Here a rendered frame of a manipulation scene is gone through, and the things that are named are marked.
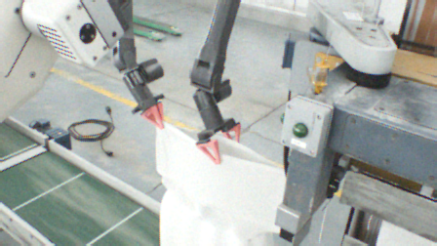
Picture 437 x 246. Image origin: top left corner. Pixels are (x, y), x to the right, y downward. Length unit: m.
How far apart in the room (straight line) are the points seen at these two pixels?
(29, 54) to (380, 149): 0.68
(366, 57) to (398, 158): 0.21
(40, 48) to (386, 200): 0.81
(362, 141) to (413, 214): 0.29
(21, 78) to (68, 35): 0.19
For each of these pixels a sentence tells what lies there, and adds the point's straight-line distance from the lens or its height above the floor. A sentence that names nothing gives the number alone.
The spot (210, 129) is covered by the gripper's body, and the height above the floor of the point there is 1.09.
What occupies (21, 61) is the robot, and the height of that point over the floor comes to 1.36.
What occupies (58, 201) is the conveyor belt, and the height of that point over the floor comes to 0.38.
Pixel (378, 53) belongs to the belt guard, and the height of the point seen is 1.41.
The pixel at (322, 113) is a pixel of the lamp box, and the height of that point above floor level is 1.33.
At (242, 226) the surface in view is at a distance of 1.23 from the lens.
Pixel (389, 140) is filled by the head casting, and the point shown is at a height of 1.30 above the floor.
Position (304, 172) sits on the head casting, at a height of 1.17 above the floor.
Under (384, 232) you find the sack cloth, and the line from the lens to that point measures 1.08.
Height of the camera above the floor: 1.64
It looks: 28 degrees down
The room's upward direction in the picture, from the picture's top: 4 degrees clockwise
